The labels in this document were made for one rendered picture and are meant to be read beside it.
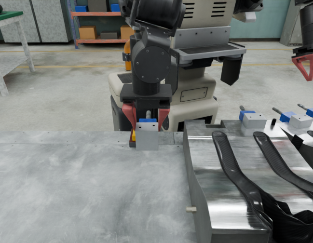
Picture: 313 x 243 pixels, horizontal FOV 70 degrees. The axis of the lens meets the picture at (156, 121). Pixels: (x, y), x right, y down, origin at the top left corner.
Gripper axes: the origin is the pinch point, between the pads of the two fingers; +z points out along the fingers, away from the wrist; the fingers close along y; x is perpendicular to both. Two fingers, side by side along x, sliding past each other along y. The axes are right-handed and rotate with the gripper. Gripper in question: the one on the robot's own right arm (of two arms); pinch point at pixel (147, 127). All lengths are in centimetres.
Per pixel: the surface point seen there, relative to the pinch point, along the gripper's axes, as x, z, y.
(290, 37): 501, 76, 308
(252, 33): 545, 74, 238
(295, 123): 15.6, 8.3, 44.3
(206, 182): -12.6, 4.1, 11.5
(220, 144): 2.9, 6.9, 18.3
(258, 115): 11.3, 3.3, 30.3
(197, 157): -2.4, 6.7, 11.6
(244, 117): 12.1, 4.5, 26.8
